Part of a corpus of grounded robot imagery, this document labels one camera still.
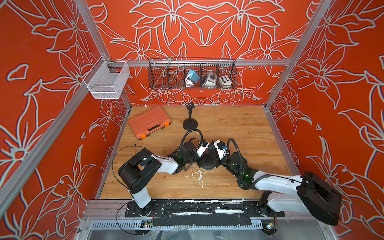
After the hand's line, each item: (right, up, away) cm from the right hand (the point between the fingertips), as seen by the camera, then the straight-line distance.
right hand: (207, 149), depth 79 cm
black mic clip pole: (+2, +1, -5) cm, 5 cm away
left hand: (+3, -4, +6) cm, 8 cm away
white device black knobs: (+4, +41, +13) cm, 43 cm away
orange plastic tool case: (-39, +14, +25) cm, 48 cm away
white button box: (+14, +41, +16) cm, 46 cm away
